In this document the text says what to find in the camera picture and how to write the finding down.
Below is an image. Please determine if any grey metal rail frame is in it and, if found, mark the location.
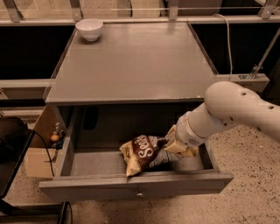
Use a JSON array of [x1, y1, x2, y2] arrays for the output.
[[1, 0, 269, 102]]

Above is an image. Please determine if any cardboard box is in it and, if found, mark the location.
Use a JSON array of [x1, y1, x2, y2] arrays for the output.
[[24, 106, 66, 179]]

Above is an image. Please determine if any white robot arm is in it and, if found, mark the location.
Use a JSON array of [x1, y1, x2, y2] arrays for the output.
[[164, 81, 280, 156]]

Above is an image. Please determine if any black cable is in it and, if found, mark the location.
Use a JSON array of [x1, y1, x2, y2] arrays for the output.
[[27, 129, 56, 178]]

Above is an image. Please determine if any black chair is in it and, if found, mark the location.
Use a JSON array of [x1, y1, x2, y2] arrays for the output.
[[0, 117, 33, 199]]

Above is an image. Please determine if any small orange ball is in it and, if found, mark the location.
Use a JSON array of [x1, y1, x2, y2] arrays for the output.
[[51, 134, 59, 142]]

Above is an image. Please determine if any brown chip bag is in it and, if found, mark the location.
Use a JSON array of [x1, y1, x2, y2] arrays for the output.
[[119, 135, 180, 177]]

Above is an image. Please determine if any grey open top drawer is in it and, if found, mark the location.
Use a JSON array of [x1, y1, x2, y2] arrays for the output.
[[39, 104, 234, 201]]

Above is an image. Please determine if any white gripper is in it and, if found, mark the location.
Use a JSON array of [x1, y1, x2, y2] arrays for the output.
[[164, 112, 207, 158]]

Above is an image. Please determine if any grey wooden cabinet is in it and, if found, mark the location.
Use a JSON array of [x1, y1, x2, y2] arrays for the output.
[[45, 23, 216, 140]]

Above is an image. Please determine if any white ceramic bowl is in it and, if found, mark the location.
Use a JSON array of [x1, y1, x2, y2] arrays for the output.
[[75, 18, 103, 41]]

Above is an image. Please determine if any white hanging cable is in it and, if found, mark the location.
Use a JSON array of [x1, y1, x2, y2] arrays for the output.
[[213, 13, 234, 82]]

